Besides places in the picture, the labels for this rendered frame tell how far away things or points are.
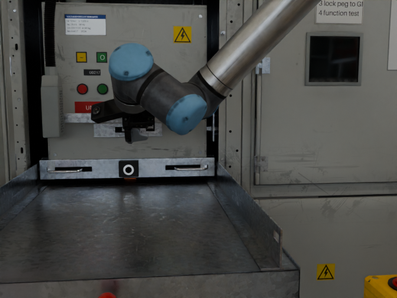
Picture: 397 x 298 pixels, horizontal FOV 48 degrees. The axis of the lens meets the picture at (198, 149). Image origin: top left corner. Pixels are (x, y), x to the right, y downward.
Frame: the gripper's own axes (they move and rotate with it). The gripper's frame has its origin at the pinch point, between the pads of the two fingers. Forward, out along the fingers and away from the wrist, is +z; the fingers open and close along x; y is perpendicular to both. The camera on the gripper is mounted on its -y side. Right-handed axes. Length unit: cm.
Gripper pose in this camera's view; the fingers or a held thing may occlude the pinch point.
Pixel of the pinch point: (128, 133)
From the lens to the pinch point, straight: 125.7
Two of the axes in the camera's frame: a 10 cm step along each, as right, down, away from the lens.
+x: -0.6, -9.2, 3.8
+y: 9.9, -0.1, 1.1
